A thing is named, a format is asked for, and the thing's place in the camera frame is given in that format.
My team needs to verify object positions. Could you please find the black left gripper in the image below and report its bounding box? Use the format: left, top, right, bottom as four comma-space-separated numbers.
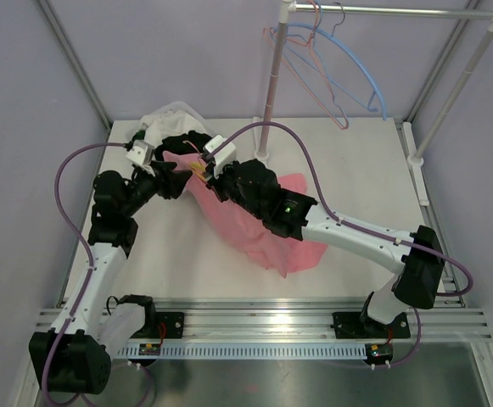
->
121, 160, 192, 217

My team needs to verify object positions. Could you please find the yellow hanger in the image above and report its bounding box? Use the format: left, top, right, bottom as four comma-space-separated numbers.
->
183, 140, 208, 185

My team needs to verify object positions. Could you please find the black t shirt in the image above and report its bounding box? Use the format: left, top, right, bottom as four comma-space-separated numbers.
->
154, 131, 211, 161

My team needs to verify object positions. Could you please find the green and white raglan shirt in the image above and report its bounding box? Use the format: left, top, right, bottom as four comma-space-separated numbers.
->
131, 130, 146, 142

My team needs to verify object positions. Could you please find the white tank top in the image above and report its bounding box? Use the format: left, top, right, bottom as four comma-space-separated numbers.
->
139, 110, 207, 148

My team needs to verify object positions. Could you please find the pink t shirt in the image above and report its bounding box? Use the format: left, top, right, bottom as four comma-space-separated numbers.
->
185, 175, 328, 278

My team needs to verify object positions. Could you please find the pink wire hanger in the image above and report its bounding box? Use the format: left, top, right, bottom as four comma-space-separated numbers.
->
262, 0, 350, 130

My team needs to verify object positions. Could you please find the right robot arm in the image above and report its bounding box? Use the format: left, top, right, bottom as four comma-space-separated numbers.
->
205, 159, 445, 339

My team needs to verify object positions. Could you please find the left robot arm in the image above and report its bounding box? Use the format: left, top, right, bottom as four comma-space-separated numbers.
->
29, 161, 192, 395

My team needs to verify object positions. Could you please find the white plastic basket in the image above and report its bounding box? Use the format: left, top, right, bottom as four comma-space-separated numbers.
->
139, 101, 206, 130

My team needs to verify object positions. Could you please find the metal clothes rack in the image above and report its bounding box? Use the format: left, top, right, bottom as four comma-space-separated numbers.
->
250, 0, 493, 209

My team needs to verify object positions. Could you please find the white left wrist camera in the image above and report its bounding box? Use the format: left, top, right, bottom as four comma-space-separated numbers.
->
126, 140, 154, 176

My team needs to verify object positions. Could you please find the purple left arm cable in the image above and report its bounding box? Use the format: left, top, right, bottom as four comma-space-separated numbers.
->
42, 142, 158, 407

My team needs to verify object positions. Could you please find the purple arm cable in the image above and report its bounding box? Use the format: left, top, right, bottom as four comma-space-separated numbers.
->
203, 121, 474, 368
42, 142, 158, 407

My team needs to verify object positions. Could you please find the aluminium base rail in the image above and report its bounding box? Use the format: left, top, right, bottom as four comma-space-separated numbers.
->
31, 270, 493, 343

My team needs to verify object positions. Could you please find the white slotted cable duct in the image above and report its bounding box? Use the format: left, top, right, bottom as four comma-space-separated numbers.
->
116, 343, 367, 360

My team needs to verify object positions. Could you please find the aluminium corner frame post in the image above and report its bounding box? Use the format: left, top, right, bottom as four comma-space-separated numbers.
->
33, 0, 113, 132

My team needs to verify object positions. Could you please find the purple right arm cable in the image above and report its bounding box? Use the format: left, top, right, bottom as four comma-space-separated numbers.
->
203, 121, 474, 368

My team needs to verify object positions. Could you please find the aluminium right frame post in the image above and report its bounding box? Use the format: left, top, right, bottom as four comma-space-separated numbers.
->
404, 19, 471, 123

